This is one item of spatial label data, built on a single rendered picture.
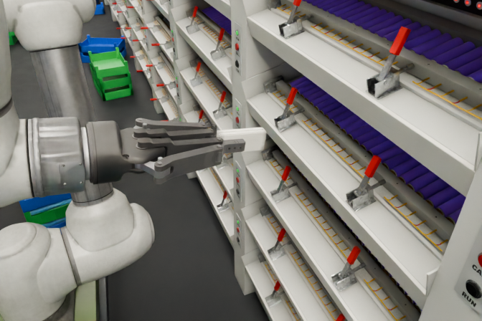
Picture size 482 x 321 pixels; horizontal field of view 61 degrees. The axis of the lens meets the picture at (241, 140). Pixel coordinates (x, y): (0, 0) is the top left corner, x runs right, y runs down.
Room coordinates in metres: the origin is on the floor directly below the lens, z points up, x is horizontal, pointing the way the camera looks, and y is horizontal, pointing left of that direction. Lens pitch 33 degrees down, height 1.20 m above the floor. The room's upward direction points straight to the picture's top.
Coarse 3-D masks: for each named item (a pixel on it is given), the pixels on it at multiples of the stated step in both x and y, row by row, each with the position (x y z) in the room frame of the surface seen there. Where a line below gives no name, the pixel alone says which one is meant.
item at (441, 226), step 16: (304, 112) 0.77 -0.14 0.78; (320, 112) 0.74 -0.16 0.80; (320, 128) 0.70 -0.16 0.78; (336, 128) 0.68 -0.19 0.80; (336, 144) 0.64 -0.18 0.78; (352, 144) 0.62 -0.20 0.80; (368, 160) 0.57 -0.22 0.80; (384, 176) 0.53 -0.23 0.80; (400, 192) 0.49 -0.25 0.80; (416, 208) 0.46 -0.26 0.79; (432, 208) 0.45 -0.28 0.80; (432, 224) 0.43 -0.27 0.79; (448, 224) 0.41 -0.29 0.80; (448, 240) 0.40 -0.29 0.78
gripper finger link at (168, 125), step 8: (136, 120) 0.48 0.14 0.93; (144, 120) 0.48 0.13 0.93; (152, 120) 0.48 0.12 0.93; (152, 128) 0.47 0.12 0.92; (160, 128) 0.47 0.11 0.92; (168, 128) 0.48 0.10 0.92; (176, 128) 0.48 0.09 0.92; (184, 128) 0.48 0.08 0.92; (192, 128) 0.48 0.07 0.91; (200, 128) 0.48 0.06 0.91
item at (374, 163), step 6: (378, 156) 0.52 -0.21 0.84; (372, 162) 0.51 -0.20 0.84; (378, 162) 0.51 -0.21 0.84; (372, 168) 0.51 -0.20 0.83; (366, 174) 0.51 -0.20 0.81; (372, 174) 0.51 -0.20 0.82; (366, 180) 0.51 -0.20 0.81; (360, 186) 0.51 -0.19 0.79; (360, 192) 0.50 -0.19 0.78; (366, 192) 0.51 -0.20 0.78
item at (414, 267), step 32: (288, 64) 0.93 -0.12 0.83; (256, 96) 0.90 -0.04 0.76; (288, 128) 0.74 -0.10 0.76; (320, 160) 0.62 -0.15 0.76; (352, 160) 0.61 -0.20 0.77; (320, 192) 0.58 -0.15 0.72; (384, 192) 0.52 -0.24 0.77; (352, 224) 0.49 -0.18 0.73; (384, 224) 0.45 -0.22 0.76; (416, 224) 0.44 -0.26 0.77; (384, 256) 0.41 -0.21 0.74; (416, 256) 0.39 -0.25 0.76; (416, 288) 0.35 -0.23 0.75
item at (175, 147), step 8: (144, 144) 0.41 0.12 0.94; (152, 144) 0.41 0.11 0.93; (160, 144) 0.42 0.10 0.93; (168, 144) 0.42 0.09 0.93; (176, 144) 0.43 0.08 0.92; (184, 144) 0.43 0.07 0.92; (192, 144) 0.43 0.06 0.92; (200, 144) 0.44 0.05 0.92; (208, 144) 0.44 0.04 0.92; (216, 144) 0.44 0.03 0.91; (168, 152) 0.42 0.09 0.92; (176, 152) 0.42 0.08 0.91
